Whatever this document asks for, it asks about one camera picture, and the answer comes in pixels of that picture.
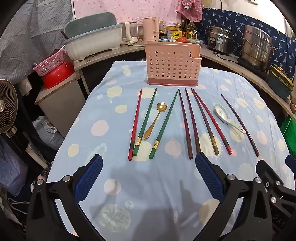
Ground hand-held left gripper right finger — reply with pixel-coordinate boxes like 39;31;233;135
195;152;273;241

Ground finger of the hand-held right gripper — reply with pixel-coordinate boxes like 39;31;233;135
285;155;296;169
255;159;296;209

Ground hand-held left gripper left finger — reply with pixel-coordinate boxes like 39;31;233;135
26;154;103;241

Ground brown chopstick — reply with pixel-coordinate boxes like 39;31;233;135
191;89;219;156

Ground green chopstick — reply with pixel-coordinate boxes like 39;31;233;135
133;88;157;156
149;91;179;160

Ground pink perforated utensil holder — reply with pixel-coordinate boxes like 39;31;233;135
145;42;201;87

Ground dark purple chopstick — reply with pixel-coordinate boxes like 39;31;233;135
221;94;260;157

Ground blue dotted tablecloth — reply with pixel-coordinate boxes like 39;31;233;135
46;61;295;241

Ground grey plastic bag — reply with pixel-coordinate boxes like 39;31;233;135
32;115;65;151

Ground white ceramic spoon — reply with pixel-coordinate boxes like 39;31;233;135
214;103;247;134

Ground gold flower spoon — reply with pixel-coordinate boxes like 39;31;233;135
144;103;167;140

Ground blue plastic bag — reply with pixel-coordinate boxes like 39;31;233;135
0;136;28;198

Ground stack of yellow-rimmed bowls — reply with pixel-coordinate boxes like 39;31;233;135
267;64;295;99

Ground black induction cooker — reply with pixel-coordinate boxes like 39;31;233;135
237;57;270;77

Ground red plastic basin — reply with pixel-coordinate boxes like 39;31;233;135
43;61;75;90

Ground round electric fan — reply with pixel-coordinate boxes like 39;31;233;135
0;79;19;139

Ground steel steamer pot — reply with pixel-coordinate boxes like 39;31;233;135
240;25;278;70

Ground wooden side table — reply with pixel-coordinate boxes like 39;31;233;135
73;42;151;95

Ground pink plastic basket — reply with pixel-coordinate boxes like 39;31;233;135
32;49;65;76

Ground steel rice cooker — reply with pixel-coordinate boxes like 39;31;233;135
206;26;235;55

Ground blue-grey dish rack box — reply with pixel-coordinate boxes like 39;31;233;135
63;12;123;62

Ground cooking oil bottle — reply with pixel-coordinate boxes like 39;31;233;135
186;21;197;39

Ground yellow tin can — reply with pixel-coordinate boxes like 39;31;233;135
165;26;176;39

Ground white glass kettle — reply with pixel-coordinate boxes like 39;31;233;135
121;21;138;45

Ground grey striped cloth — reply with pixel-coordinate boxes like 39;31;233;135
0;0;74;81

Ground pink electric kettle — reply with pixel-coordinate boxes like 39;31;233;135
143;17;160;42

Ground pink printed apron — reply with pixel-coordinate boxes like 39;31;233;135
176;0;203;23

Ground pink dotted curtain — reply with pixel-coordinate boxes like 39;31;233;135
72;0;179;26

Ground black power cord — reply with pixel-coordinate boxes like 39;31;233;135
213;52;241;61

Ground navy printed wall cloth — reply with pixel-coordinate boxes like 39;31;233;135
196;8;294;70

